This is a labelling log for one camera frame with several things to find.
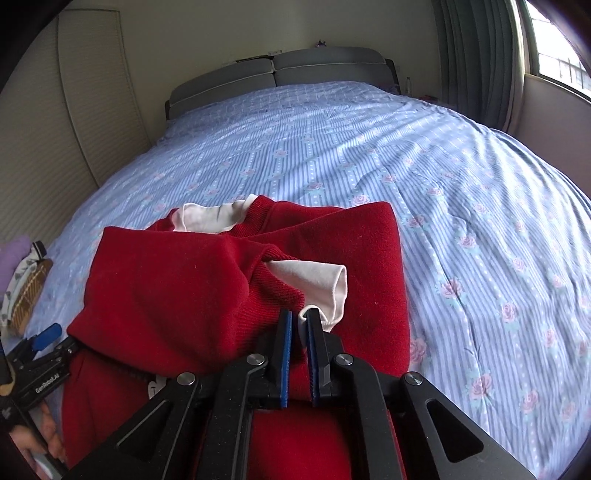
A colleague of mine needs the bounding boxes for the red knit sweater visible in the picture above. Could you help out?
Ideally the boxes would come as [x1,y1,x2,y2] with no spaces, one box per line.
[61,196,410,465]

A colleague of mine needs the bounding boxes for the teal green curtain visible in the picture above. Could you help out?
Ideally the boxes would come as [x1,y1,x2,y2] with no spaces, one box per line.
[433,0,526,133]

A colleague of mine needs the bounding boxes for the window with railing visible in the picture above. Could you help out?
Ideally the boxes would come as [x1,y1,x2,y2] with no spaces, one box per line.
[521,1,590,98]

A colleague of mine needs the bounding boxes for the folded white patterned garment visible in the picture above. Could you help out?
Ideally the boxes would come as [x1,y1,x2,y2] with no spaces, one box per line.
[1,241,46,327]

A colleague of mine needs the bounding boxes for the beige louvered wardrobe doors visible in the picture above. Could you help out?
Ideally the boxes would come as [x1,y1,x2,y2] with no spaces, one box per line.
[1,9,151,243]

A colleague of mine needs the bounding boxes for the person's left hand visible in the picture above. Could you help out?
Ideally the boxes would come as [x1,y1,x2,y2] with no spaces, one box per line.
[8,400,68,480]

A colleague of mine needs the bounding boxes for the blue floral striped bedsheet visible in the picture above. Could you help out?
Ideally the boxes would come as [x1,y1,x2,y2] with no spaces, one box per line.
[28,82,590,479]

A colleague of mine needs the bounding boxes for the grey upholstered headboard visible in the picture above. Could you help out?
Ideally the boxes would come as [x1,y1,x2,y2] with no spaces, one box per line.
[164,47,401,121]

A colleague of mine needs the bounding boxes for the folded brown plaid garment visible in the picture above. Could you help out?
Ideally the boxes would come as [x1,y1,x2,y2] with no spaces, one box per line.
[9,259,53,337]

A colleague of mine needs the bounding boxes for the folded purple garment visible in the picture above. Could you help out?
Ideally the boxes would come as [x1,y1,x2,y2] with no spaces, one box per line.
[0,235,32,294]

